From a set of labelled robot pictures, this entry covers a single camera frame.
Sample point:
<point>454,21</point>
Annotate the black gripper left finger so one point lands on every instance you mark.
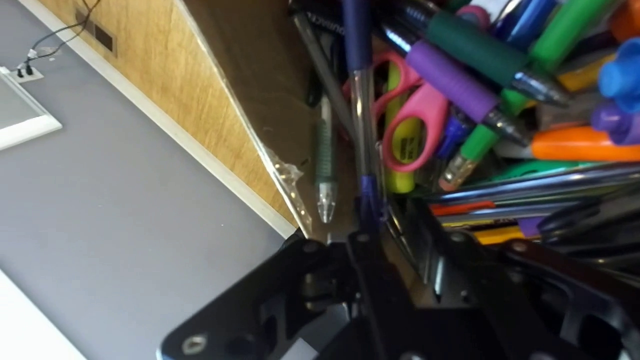
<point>232,312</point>

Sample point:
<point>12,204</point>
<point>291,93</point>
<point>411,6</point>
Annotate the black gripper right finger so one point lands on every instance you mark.
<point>532,312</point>

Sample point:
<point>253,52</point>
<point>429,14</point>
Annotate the black pen with clear barrel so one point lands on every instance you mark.
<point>363,121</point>

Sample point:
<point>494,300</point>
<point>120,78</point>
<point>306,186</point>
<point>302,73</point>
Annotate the green translucent ballpoint pen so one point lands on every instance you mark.
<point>324,153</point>

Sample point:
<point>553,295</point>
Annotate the pen with purple grip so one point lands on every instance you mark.
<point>452,81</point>

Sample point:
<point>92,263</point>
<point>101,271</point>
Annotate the thin dark grey pen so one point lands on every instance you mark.
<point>327,73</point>

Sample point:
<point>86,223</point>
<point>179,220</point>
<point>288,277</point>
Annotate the pen with dark green grip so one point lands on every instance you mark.
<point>466,42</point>

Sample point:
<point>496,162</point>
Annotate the metallic blue pen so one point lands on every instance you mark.
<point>527,17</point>

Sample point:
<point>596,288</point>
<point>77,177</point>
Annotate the yellow pencil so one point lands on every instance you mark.
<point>501,235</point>

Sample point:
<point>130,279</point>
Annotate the red orange pencil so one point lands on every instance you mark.
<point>460,209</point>

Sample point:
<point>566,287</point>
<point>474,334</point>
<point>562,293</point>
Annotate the orange marker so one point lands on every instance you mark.
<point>586,144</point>

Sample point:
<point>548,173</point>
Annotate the purple marker cap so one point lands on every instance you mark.
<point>613,122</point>

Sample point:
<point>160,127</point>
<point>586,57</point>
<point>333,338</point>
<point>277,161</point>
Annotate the yellow highlighter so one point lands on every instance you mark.
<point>402,143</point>

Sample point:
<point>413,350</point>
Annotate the blue marker cap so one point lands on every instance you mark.
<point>620,73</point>

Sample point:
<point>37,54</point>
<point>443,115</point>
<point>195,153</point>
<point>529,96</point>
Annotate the light framed panel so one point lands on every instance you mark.
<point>27,127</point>

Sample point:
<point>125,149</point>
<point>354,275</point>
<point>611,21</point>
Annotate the pink marker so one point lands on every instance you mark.
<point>473,12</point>

